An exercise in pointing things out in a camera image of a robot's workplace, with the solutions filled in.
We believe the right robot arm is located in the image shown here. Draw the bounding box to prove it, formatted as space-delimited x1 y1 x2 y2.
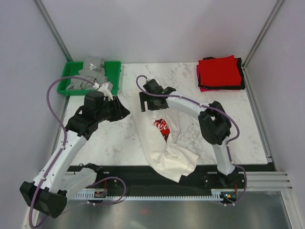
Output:
136 79 240 188

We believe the front aluminium rail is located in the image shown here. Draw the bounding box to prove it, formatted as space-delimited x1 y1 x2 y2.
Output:
38 170 295 191

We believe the green plastic tray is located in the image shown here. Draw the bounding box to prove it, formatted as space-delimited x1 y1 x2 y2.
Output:
57 61 121 96

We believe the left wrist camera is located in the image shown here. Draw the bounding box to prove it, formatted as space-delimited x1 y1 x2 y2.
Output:
93 82 113 101

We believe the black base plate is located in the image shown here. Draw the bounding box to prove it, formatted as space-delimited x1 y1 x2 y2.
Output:
68 164 246 198

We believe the black folded t-shirt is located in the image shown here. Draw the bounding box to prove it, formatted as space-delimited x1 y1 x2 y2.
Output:
196 55 245 92

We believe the pink folded t-shirt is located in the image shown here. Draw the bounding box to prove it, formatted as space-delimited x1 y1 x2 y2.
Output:
196 64 223 92

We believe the white slotted cable duct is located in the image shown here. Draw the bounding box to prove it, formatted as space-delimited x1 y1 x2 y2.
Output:
71 189 236 201

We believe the aluminium frame post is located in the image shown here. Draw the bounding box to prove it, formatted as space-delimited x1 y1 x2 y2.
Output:
243 0 285 68
33 0 73 62

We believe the white Coca-Cola t-shirt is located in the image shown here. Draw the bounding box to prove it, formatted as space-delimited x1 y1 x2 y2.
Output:
130 105 199 183

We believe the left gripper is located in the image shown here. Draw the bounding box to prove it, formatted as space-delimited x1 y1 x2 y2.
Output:
95 95 130 123

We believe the left aluminium frame post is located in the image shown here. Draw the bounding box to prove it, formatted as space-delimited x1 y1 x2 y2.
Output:
33 0 73 62

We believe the right aluminium frame post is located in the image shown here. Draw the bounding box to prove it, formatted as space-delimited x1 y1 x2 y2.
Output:
243 0 285 68

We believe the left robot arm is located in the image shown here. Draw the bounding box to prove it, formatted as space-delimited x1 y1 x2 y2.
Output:
20 91 130 219

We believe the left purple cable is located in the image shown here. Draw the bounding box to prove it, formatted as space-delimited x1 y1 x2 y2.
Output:
28 76 100 227

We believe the red folded t-shirt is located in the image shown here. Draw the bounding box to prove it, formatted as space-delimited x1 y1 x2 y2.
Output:
198 55 242 88

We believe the grey t-shirt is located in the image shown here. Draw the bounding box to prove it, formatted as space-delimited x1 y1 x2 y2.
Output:
67 56 110 90

